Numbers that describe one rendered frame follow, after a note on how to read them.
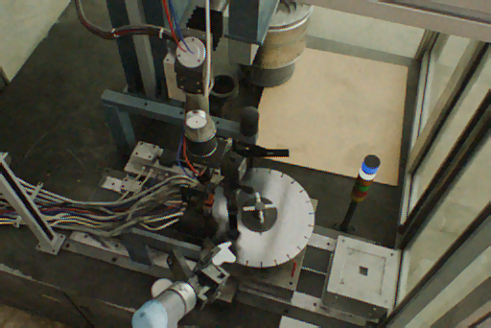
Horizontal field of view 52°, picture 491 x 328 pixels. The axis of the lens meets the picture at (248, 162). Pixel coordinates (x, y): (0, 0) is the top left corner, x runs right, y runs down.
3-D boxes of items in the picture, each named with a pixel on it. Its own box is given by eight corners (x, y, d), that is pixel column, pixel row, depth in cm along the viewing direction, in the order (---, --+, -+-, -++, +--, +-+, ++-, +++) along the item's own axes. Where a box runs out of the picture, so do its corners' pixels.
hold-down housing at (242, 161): (245, 192, 140) (247, 151, 123) (239, 206, 137) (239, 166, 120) (227, 184, 141) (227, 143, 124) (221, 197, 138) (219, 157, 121)
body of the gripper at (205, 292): (222, 293, 131) (196, 317, 121) (196, 274, 134) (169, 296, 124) (231, 272, 128) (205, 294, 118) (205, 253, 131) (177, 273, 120)
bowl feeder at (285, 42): (310, 51, 216) (322, -21, 186) (292, 104, 200) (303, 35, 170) (241, 35, 220) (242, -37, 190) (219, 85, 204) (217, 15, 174)
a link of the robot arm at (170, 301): (130, 341, 111) (127, 307, 109) (161, 316, 120) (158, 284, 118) (159, 351, 107) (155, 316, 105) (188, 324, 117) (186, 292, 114)
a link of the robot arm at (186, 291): (157, 304, 120) (166, 279, 117) (169, 295, 124) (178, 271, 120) (181, 323, 118) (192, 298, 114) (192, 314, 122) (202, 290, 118)
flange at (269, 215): (249, 237, 146) (250, 233, 144) (234, 206, 151) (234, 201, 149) (284, 222, 149) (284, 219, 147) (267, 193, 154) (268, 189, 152)
